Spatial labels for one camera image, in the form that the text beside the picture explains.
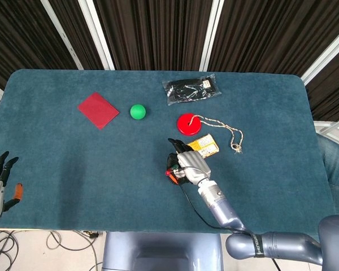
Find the black floor cable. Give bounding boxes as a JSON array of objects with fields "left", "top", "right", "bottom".
[{"left": 0, "top": 230, "right": 20, "bottom": 271}]

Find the black velcro arm strap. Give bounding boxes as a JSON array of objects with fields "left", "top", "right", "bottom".
[{"left": 249, "top": 233, "right": 264, "bottom": 259}]

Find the grey floor cable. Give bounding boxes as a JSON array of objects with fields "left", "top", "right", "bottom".
[{"left": 46, "top": 230, "right": 102, "bottom": 271}]

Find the black item in plastic bag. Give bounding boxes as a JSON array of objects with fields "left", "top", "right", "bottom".
[{"left": 162, "top": 73, "right": 223, "bottom": 107}]

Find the red felt square cloth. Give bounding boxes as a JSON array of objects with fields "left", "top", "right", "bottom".
[{"left": 77, "top": 91, "right": 120, "bottom": 130}]

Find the black mesh pen holder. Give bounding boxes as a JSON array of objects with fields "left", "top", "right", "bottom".
[{"left": 166, "top": 158, "right": 187, "bottom": 186}]

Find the dark brown slatted curtain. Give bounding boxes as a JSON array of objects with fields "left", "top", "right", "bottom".
[{"left": 0, "top": 0, "right": 339, "bottom": 123}]

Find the blue-green velvet tablecloth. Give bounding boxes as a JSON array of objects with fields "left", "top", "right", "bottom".
[{"left": 0, "top": 69, "right": 336, "bottom": 235}]

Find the white aluminium frame bar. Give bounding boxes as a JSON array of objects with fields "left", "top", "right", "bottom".
[{"left": 313, "top": 118, "right": 339, "bottom": 142}]

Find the person leg in jeans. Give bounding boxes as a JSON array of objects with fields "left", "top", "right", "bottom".
[{"left": 316, "top": 132, "right": 339, "bottom": 209}]

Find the white aluminium frame post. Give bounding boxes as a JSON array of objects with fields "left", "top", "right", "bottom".
[
  {"left": 40, "top": 0, "right": 84, "bottom": 71},
  {"left": 199, "top": 0, "right": 225, "bottom": 72},
  {"left": 301, "top": 23, "right": 339, "bottom": 85},
  {"left": 78, "top": 0, "right": 116, "bottom": 71}
]

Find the yellow printed cardboard box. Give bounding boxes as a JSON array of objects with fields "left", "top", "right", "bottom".
[{"left": 186, "top": 134, "right": 220, "bottom": 159}]

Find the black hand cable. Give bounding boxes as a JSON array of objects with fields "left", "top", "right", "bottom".
[{"left": 175, "top": 165, "right": 281, "bottom": 271}]

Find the grey-blue robot torso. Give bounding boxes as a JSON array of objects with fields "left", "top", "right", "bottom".
[{"left": 101, "top": 231, "right": 224, "bottom": 271}]

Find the green ball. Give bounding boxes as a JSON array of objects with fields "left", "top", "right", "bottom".
[{"left": 129, "top": 104, "right": 147, "bottom": 121}]

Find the red plastic disc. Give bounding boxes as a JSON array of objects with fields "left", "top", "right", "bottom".
[{"left": 177, "top": 113, "right": 203, "bottom": 136}]

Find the beige braided rope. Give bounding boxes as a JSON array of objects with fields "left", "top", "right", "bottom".
[{"left": 188, "top": 114, "right": 244, "bottom": 155}]

